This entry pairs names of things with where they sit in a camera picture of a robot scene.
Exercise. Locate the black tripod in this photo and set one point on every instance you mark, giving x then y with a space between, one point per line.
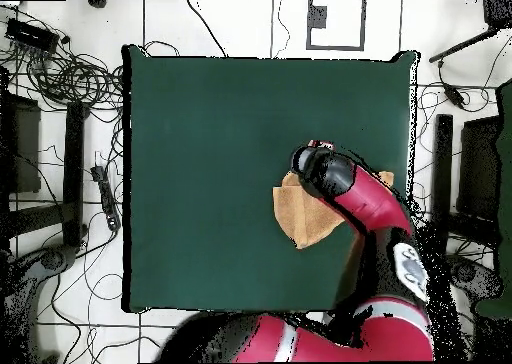
498 12

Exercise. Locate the black stand bar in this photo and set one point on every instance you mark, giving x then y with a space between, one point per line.
74 172
443 160

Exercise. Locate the dark box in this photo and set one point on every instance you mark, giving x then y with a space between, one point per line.
478 168
24 148

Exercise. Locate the grey stand base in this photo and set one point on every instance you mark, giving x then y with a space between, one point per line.
52 258
476 280

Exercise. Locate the dark green tablecloth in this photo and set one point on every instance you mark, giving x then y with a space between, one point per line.
200 140

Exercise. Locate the black network switch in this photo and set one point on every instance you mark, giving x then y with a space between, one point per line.
32 36

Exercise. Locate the grey square frame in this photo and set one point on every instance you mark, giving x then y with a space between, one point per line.
336 48

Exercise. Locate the orange terry towel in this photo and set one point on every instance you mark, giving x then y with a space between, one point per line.
304 216

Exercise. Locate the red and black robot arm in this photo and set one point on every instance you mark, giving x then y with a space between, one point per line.
368 204

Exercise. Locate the black power adapter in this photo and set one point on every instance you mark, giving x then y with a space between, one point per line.
454 94

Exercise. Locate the black power strip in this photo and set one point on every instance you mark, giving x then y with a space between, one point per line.
106 196

